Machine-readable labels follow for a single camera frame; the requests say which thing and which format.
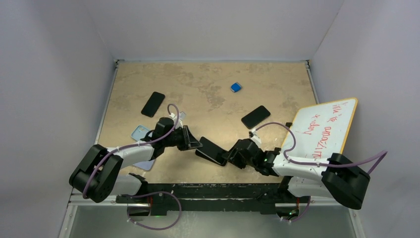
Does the black phone on right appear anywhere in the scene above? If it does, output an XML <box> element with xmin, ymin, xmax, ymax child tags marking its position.
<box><xmin>241</xmin><ymin>105</ymin><xmax>271</xmax><ymax>129</ymax></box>

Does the light blue phone case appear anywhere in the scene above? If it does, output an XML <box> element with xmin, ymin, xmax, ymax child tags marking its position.
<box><xmin>131</xmin><ymin>125</ymin><xmax>150</xmax><ymax>141</ymax></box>

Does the yellow-framed whiteboard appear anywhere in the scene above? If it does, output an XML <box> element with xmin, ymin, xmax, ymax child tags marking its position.
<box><xmin>281</xmin><ymin>98</ymin><xmax>358</xmax><ymax>163</ymax></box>

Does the black base frame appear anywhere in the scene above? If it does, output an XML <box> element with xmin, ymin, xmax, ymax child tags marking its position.
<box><xmin>116</xmin><ymin>179</ymin><xmax>309</xmax><ymax>217</ymax></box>

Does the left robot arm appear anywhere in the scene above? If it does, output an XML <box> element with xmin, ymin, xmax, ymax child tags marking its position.
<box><xmin>69</xmin><ymin>117</ymin><xmax>202</xmax><ymax>203</ymax></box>

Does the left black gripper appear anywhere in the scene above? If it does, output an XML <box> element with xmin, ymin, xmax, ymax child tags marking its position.
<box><xmin>163</xmin><ymin>125</ymin><xmax>201</xmax><ymax>151</ymax></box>

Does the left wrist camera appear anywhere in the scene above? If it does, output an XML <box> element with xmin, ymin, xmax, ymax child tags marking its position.
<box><xmin>169</xmin><ymin>111</ymin><xmax>186</xmax><ymax>124</ymax></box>

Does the black phone on left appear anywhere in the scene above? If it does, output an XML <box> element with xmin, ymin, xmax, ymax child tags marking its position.
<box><xmin>141</xmin><ymin>92</ymin><xmax>165</xmax><ymax>118</ymax></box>

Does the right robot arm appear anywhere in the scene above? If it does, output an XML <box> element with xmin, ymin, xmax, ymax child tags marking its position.
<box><xmin>221</xmin><ymin>139</ymin><xmax>370</xmax><ymax>210</ymax></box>

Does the blue eraser block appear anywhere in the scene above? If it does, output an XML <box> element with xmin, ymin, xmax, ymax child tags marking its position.
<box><xmin>230</xmin><ymin>82</ymin><xmax>242</xmax><ymax>93</ymax></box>

